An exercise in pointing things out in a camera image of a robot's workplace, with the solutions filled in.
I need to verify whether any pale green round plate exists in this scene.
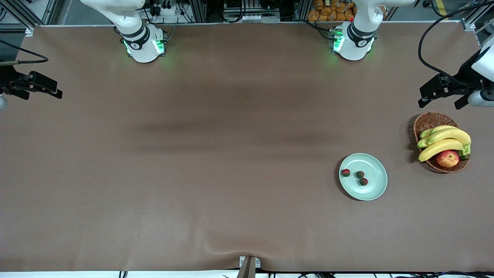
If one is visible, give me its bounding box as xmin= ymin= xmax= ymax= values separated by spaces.
xmin=339 ymin=153 xmax=388 ymax=201

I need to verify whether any brown wicker basket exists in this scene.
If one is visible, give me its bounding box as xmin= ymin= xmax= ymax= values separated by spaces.
xmin=413 ymin=112 xmax=470 ymax=173

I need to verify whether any yellow banana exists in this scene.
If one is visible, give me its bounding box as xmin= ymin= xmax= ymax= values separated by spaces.
xmin=418 ymin=139 xmax=466 ymax=163
xmin=420 ymin=125 xmax=458 ymax=139
xmin=417 ymin=128 xmax=472 ymax=149

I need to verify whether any red yellow apple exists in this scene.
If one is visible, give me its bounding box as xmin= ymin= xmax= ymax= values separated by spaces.
xmin=435 ymin=150 xmax=460 ymax=168

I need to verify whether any bag of orange buns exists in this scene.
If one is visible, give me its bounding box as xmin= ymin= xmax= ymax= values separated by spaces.
xmin=307 ymin=0 xmax=357 ymax=22

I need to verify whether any white power strip with plugs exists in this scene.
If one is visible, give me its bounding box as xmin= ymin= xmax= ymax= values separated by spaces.
xmin=152 ymin=3 xmax=179 ymax=17

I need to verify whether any brown table cover mat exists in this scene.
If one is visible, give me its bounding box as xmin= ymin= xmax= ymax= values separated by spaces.
xmin=0 ymin=22 xmax=494 ymax=273

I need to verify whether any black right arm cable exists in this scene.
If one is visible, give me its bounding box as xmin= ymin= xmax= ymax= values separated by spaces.
xmin=0 ymin=40 xmax=49 ymax=64

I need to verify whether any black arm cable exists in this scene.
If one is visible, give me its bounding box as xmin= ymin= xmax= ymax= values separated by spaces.
xmin=0 ymin=40 xmax=49 ymax=64
xmin=418 ymin=0 xmax=494 ymax=83

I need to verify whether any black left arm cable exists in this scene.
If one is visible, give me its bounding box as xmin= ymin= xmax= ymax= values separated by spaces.
xmin=418 ymin=0 xmax=494 ymax=83

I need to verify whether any aluminium frame profile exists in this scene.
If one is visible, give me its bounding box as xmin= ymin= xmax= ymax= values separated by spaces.
xmin=0 ymin=0 xmax=58 ymax=37
xmin=461 ymin=0 xmax=494 ymax=35

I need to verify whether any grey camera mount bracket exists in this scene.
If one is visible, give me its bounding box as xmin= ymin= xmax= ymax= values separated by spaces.
xmin=239 ymin=256 xmax=261 ymax=278

